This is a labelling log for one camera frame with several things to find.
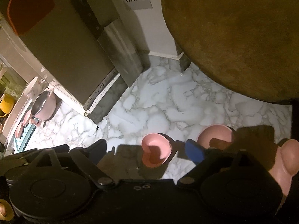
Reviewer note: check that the yellow mug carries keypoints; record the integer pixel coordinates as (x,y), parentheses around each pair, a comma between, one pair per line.
(6,105)

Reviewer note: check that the white mug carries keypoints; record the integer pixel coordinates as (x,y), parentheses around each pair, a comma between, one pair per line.
(32,87)

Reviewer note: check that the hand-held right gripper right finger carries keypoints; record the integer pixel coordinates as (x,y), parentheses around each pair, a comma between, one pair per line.
(195,152)

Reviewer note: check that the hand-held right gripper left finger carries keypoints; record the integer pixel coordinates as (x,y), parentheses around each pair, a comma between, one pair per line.
(99,150)

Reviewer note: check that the teal tray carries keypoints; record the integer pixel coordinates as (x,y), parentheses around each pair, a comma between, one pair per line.
(23,135)

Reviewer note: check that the grey rectangular cutting board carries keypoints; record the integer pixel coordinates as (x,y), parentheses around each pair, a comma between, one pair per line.
(63,51)

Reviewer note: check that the pink heart-shaped bowl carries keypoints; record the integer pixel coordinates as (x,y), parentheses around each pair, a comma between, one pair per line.
(155,152)

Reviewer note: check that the round wooden cutting board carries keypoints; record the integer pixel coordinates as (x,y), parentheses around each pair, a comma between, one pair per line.
(238,35)

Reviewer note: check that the round pink bowl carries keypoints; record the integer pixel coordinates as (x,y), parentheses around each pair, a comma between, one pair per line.
(216,136)

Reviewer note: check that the orange cutting board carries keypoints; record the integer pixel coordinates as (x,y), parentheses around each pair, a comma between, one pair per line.
(30,9)

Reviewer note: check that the pink pot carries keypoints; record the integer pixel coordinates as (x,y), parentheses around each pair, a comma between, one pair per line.
(45,106)

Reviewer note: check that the pink spoon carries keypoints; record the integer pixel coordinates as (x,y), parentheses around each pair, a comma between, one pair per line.
(286,165)

